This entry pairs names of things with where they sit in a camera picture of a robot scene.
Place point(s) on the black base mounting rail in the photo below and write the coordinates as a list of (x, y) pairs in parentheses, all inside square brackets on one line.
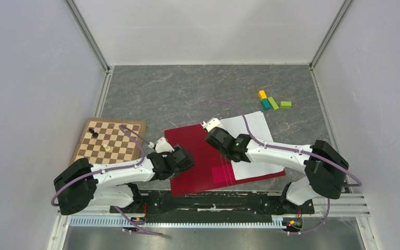
[(160, 206)]

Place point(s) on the teal block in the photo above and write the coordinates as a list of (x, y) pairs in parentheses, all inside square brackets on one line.
[(265, 104)]

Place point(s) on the short green block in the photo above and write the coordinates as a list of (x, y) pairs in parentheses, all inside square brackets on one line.
[(285, 104)]

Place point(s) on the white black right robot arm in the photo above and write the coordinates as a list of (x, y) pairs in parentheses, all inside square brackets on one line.
[(324, 168)]

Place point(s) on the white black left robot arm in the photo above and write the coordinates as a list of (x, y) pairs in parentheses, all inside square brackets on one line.
[(84, 185)]

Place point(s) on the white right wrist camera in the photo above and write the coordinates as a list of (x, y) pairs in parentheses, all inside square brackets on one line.
[(212, 123)]

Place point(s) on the long green block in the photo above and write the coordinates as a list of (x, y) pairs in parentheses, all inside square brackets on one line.
[(273, 103)]

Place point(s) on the black chess piece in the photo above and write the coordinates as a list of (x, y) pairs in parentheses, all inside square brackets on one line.
[(93, 133)]

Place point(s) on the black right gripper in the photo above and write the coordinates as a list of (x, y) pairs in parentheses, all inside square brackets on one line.
[(225, 131)]

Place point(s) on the wooden chessboard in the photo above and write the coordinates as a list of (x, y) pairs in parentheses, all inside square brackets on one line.
[(122, 148)]

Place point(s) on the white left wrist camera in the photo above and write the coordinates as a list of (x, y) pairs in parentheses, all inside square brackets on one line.
[(161, 145)]

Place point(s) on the orange block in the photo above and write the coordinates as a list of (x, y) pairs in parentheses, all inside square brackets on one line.
[(262, 95)]

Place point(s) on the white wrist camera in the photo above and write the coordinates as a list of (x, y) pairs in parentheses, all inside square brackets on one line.
[(212, 123), (161, 145)]

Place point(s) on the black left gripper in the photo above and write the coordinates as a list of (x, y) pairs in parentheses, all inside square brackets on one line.
[(176, 148)]

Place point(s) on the red clip file folder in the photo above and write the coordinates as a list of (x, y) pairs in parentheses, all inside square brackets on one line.
[(211, 170)]

